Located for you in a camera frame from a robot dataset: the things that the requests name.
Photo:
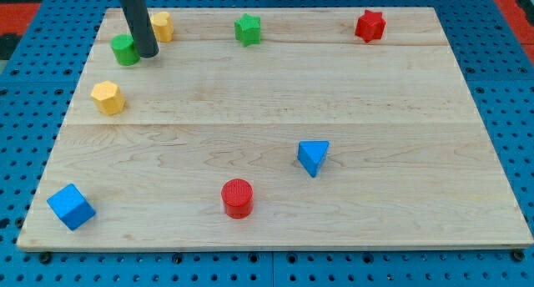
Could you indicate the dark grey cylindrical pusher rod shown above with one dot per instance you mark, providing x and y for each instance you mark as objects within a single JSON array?
[{"x": 139, "y": 24}]

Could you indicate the yellow heart block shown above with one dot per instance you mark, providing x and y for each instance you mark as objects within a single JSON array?
[{"x": 163, "y": 26}]

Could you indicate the green star block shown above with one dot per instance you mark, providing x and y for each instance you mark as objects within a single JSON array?
[{"x": 247, "y": 29}]

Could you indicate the red star block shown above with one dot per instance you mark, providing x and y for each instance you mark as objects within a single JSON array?
[{"x": 370, "y": 26}]

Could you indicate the green cylinder block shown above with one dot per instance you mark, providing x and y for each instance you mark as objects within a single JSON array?
[{"x": 124, "y": 50}]

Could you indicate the yellow hexagon block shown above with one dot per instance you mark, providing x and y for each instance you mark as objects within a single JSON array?
[{"x": 108, "y": 98}]

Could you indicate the blue cube block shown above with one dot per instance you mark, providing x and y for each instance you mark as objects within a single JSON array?
[{"x": 71, "y": 207}]

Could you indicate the red cylinder block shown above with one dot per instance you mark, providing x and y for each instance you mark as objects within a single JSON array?
[{"x": 238, "y": 198}]

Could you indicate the blue triangle block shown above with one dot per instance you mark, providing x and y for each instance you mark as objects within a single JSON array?
[{"x": 312, "y": 154}]

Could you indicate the light wooden board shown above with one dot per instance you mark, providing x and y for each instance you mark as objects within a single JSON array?
[{"x": 410, "y": 165}]

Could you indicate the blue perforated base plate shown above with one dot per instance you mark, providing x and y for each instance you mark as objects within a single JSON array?
[{"x": 40, "y": 78}]

